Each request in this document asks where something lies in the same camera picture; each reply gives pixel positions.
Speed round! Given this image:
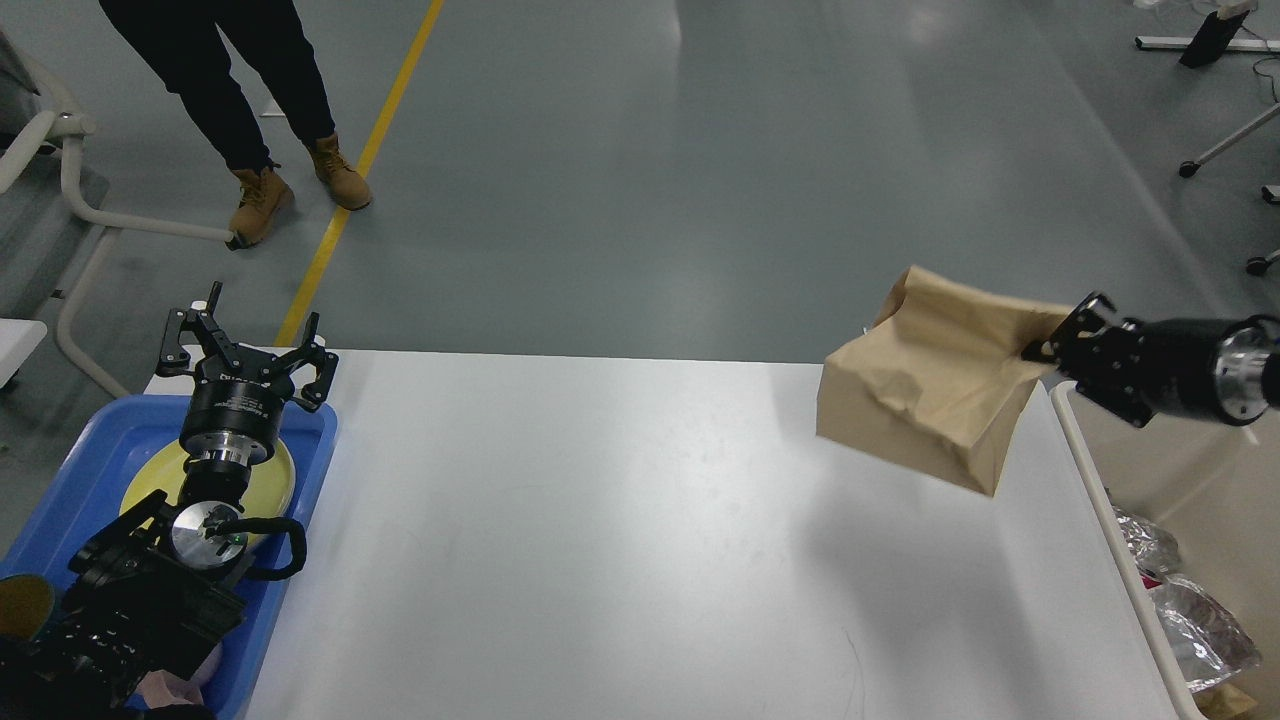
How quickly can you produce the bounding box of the foil piece in bin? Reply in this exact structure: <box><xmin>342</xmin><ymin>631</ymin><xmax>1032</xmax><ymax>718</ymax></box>
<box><xmin>1111</xmin><ymin>503</ymin><xmax>1184</xmax><ymax>579</ymax></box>

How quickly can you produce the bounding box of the pink mug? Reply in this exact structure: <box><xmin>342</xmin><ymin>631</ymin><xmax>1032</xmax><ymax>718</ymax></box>
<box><xmin>134</xmin><ymin>643</ymin><xmax>223</xmax><ymax>708</ymax></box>

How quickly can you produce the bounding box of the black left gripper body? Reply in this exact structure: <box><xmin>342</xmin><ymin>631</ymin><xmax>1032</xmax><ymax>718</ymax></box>
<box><xmin>179</xmin><ymin>346</ymin><xmax>294</xmax><ymax>466</ymax></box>

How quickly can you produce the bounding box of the grey office chair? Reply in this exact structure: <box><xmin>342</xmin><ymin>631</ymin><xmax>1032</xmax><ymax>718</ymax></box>
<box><xmin>3</xmin><ymin>37</ymin><xmax>248</xmax><ymax>398</ymax></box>

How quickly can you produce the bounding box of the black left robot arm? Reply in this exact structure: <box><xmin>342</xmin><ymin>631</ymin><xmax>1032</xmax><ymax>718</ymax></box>
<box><xmin>3</xmin><ymin>283</ymin><xmax>339</xmax><ymax>719</ymax></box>

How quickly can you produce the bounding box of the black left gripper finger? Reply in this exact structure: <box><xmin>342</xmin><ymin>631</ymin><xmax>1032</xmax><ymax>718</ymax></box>
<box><xmin>155</xmin><ymin>281</ymin><xmax>241</xmax><ymax>380</ymax></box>
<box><xmin>280</xmin><ymin>313</ymin><xmax>339</xmax><ymax>413</ymax></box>

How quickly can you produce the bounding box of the person in black trousers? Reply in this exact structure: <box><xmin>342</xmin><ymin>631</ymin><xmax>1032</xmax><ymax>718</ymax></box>
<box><xmin>99</xmin><ymin>1</ymin><xmax>372</xmax><ymax>249</ymax></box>

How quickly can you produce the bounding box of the beige plastic bin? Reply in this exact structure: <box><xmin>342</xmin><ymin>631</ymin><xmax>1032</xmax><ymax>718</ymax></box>
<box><xmin>1050</xmin><ymin>382</ymin><xmax>1279</xmax><ymax>719</ymax></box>

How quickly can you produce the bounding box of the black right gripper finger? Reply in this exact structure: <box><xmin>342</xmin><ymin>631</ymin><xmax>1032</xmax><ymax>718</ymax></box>
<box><xmin>1021</xmin><ymin>292</ymin><xmax>1125</xmax><ymax>363</ymax></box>
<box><xmin>1060</xmin><ymin>366</ymin><xmax>1153</xmax><ymax>429</ymax></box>

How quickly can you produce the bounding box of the white chair base with casters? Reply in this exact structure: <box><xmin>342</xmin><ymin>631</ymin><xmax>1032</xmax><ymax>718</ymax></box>
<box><xmin>1178</xmin><ymin>102</ymin><xmax>1279</xmax><ymax>278</ymax></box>

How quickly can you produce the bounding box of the brown paper bag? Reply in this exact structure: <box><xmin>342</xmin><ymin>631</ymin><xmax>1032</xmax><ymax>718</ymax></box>
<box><xmin>815</xmin><ymin>266</ymin><xmax>1071</xmax><ymax>497</ymax></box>

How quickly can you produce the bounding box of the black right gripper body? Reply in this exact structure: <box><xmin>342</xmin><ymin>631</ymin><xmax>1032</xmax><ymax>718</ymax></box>
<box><xmin>1110</xmin><ymin>315</ymin><xmax>1277</xmax><ymax>428</ymax></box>

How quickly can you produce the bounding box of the aluminium foil tray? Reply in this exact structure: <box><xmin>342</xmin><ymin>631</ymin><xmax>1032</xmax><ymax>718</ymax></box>
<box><xmin>1146</xmin><ymin>574</ymin><xmax>1262</xmax><ymax>694</ymax></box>

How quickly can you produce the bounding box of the white stand with black bag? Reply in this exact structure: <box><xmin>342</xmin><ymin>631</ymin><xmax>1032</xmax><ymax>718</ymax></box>
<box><xmin>1133</xmin><ymin>1</ymin><xmax>1279</xmax><ymax>69</ymax></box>

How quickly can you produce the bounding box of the yellow plate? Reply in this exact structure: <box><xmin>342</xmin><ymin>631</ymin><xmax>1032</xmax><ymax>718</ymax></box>
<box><xmin>119</xmin><ymin>439</ymin><xmax>294</xmax><ymax>569</ymax></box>

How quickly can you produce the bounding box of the dark green mug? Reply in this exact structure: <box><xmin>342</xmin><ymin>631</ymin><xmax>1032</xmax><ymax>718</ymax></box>
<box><xmin>1</xmin><ymin>574</ymin><xmax>58</xmax><ymax>641</ymax></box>

